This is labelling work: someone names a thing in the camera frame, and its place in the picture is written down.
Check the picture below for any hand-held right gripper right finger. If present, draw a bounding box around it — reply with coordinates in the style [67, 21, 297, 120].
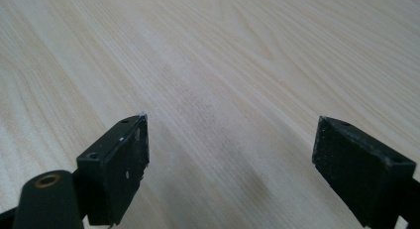
[311, 115, 417, 229]

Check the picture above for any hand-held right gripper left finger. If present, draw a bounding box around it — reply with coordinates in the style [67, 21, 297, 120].
[75, 113, 151, 227]

